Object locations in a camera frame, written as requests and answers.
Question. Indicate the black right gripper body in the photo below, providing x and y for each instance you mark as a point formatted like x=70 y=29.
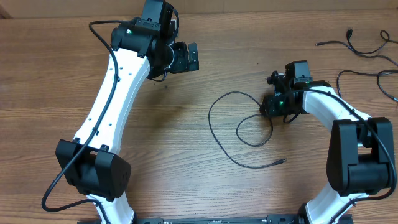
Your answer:
x=280 y=106

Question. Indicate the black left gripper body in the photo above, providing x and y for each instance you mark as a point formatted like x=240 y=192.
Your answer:
x=180 y=62

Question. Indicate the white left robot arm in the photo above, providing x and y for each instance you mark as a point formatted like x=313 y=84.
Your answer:
x=144 y=48

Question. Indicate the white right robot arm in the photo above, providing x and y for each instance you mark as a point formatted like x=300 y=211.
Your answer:
x=360 y=163

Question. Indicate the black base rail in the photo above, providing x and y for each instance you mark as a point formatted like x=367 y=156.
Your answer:
x=270 y=219

